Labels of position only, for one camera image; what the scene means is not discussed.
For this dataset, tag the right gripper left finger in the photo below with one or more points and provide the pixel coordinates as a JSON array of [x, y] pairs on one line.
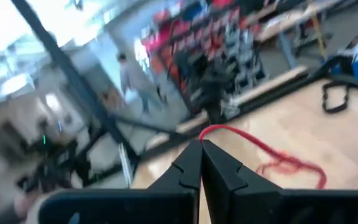
[[166, 202]]

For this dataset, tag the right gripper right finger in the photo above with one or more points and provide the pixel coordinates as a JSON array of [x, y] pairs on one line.
[[259, 205]]

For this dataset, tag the black aluminium table frame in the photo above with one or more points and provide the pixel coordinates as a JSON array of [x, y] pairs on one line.
[[71, 74]]

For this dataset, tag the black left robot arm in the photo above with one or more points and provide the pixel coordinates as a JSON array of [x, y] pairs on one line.
[[213, 87]]

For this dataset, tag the red parts bin shelf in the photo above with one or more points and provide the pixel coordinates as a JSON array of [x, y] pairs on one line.
[[179, 31]]

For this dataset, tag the person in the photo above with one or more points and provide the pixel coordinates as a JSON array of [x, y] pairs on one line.
[[126, 77]]

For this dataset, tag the black thin rubber band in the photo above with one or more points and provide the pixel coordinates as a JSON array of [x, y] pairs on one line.
[[324, 99]]

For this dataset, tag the wooden workbench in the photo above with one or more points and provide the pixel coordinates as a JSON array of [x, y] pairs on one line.
[[291, 18]]

